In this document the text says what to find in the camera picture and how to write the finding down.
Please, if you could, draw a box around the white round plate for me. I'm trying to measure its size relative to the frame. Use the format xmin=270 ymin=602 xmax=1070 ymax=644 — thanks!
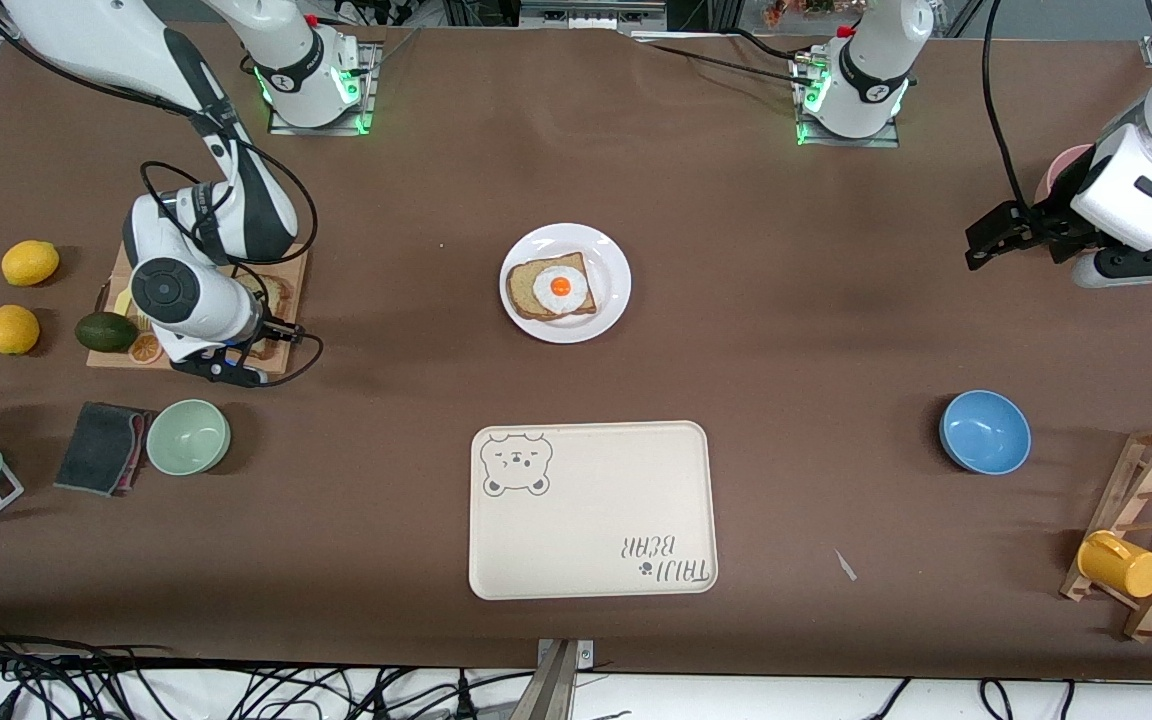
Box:
xmin=499 ymin=222 xmax=632 ymax=345

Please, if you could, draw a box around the fried egg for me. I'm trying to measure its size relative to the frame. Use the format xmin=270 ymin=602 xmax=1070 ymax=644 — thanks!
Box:
xmin=532 ymin=266 xmax=590 ymax=315

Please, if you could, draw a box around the brown bread slice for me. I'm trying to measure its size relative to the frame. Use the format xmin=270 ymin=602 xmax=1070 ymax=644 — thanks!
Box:
xmin=241 ymin=272 xmax=294 ymax=361
xmin=506 ymin=252 xmax=599 ymax=322

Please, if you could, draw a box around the pink bowl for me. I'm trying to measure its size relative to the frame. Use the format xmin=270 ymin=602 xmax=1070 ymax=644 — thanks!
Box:
xmin=1034 ymin=145 xmax=1097 ymax=206

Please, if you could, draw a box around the blue bowl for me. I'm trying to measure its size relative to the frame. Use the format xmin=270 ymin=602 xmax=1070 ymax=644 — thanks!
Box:
xmin=939 ymin=389 xmax=1033 ymax=476

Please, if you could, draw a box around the wooden mug rack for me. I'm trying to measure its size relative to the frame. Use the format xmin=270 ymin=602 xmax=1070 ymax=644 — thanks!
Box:
xmin=1060 ymin=423 xmax=1152 ymax=643

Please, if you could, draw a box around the yellow mug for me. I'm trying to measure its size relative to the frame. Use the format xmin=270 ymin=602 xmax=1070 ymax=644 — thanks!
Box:
xmin=1077 ymin=530 xmax=1152 ymax=600

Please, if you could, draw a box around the beige bear print tray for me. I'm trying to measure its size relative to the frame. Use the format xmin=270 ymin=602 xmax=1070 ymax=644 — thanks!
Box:
xmin=468 ymin=420 xmax=719 ymax=602

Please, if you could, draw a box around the pale green bowl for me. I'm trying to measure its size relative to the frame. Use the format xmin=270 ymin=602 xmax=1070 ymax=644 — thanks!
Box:
xmin=145 ymin=399 xmax=232 ymax=477

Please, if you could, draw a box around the green avocado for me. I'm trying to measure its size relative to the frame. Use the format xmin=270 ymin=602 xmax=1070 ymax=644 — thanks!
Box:
xmin=74 ymin=311 xmax=139 ymax=353

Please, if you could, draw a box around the wooden cutting board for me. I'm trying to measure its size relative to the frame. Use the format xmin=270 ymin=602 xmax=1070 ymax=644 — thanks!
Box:
xmin=86 ymin=240 xmax=309 ymax=375

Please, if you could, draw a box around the grey folded cloth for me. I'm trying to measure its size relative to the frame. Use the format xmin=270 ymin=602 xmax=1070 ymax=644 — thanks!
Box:
xmin=54 ymin=401 xmax=152 ymax=497

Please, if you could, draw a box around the yellow lemon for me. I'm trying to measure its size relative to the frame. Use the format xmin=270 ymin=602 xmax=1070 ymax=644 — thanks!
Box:
xmin=1 ymin=240 xmax=61 ymax=288

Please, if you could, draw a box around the lower lemon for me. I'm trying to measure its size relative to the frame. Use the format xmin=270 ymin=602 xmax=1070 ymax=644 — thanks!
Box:
xmin=0 ymin=304 xmax=41 ymax=356

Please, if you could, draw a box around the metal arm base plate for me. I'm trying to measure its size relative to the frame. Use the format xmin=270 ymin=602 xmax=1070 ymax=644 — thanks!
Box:
xmin=266 ymin=40 xmax=379 ymax=136
xmin=791 ymin=50 xmax=902 ymax=149

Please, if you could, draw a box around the black base cable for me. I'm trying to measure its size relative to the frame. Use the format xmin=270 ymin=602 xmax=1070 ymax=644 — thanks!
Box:
xmin=636 ymin=28 xmax=817 ymax=86

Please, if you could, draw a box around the grey metal frame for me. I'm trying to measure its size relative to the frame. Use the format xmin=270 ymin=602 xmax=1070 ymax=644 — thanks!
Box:
xmin=441 ymin=0 xmax=737 ymax=39

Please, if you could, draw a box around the metal clamp bracket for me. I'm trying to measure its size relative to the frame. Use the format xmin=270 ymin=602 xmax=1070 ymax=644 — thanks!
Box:
xmin=511 ymin=638 xmax=595 ymax=720

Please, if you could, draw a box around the black cable bundle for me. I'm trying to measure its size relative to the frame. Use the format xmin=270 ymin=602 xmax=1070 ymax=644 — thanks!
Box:
xmin=0 ymin=615 xmax=537 ymax=720

